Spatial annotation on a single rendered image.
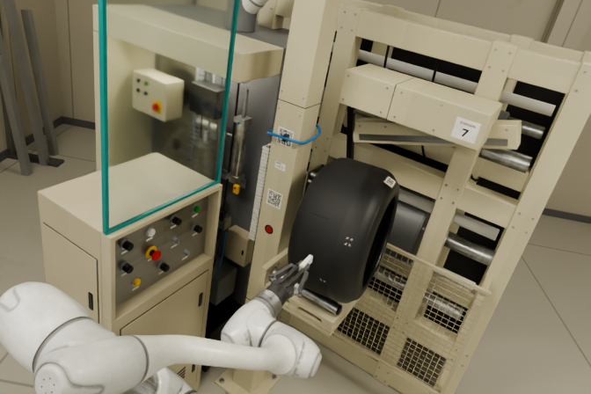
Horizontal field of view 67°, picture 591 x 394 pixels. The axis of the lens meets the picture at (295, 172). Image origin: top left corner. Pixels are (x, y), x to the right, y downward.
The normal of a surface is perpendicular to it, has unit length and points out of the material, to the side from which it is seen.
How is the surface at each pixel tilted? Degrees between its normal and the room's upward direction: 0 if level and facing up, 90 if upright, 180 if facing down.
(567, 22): 90
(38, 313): 19
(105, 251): 90
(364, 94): 90
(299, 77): 90
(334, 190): 34
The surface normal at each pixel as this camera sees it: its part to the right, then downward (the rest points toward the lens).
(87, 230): -0.53, 0.29
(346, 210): -0.22, -0.40
